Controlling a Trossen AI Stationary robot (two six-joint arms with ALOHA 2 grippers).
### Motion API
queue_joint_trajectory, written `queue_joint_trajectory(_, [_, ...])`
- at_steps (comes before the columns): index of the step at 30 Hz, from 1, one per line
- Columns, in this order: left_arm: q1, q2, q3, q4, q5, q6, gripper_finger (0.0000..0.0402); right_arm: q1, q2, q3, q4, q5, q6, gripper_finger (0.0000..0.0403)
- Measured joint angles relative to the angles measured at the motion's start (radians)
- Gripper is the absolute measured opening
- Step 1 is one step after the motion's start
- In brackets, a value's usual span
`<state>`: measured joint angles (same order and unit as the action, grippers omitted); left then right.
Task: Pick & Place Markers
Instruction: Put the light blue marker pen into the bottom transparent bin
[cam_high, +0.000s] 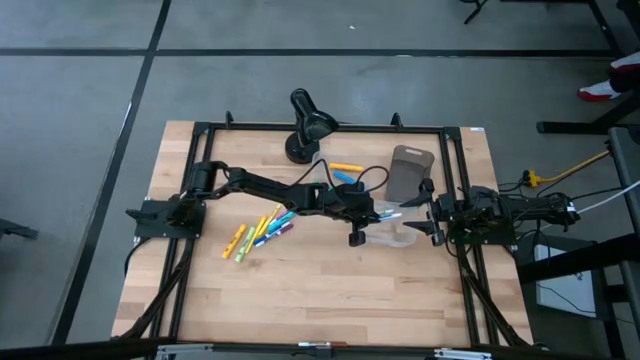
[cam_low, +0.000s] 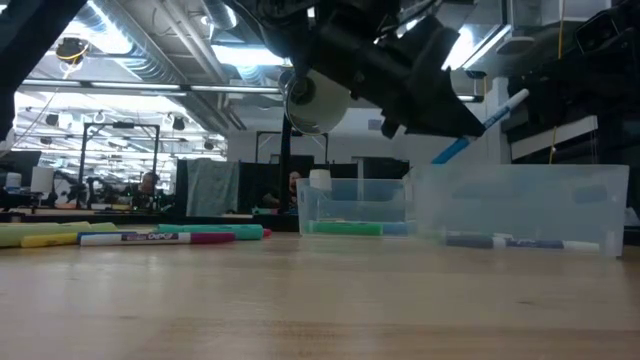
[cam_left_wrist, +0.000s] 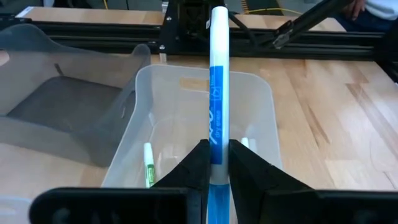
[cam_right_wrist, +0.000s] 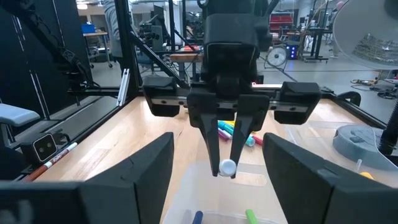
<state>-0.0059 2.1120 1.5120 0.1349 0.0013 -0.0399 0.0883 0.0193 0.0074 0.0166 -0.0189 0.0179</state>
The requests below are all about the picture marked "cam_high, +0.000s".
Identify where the black aluminium table frame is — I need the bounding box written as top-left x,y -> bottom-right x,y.
112,110 -> 534,351

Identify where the black desk frame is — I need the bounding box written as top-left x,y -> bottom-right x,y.
537,92 -> 640,136

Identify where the clear plastic bin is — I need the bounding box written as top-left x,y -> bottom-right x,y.
352,195 -> 417,249
310,151 -> 369,200

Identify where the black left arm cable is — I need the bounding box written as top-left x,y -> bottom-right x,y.
297,158 -> 391,194

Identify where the yellow extension cord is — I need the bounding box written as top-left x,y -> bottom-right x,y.
522,149 -> 612,189

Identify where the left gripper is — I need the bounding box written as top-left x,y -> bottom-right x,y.
334,185 -> 387,247

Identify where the blue dry-erase marker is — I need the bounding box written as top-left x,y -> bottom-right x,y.
253,230 -> 281,248

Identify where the teal highlighter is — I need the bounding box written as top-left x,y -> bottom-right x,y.
266,210 -> 297,235

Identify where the silver aluminium bracket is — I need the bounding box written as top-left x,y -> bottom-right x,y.
433,347 -> 494,360
154,342 -> 214,360

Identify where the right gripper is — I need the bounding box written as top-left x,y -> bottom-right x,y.
399,178 -> 456,247

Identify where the black gooseneck desk lamp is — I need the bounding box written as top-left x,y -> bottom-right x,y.
284,87 -> 340,165

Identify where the thin yellow marker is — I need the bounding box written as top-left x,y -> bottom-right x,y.
246,215 -> 267,247
258,204 -> 283,237

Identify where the black chair leg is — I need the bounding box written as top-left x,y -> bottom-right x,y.
459,0 -> 490,25

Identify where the red and white shoe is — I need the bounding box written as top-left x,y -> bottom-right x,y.
577,49 -> 640,104

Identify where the white cable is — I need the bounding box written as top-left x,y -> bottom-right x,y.
572,178 -> 640,217

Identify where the black floor stand foot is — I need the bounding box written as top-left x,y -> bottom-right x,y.
0,217 -> 40,241

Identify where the white box panel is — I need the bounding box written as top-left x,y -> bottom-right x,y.
533,243 -> 597,319

